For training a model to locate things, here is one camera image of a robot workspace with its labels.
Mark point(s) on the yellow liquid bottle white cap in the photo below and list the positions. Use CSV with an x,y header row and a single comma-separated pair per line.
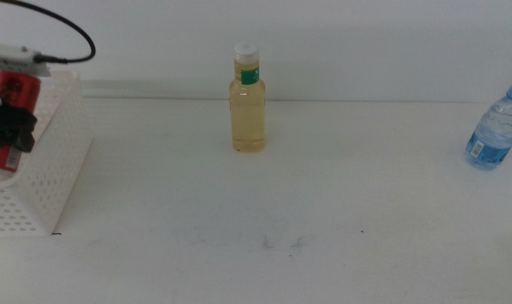
x,y
247,122

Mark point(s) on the clear water bottle blue cap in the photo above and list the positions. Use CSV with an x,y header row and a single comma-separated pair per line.
x,y
490,131

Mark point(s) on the red soda can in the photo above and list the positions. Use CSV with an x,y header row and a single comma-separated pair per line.
x,y
19,90

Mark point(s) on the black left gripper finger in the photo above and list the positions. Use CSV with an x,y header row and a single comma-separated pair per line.
x,y
9,124

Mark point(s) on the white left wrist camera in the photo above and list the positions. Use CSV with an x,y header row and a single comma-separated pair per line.
x,y
11,59

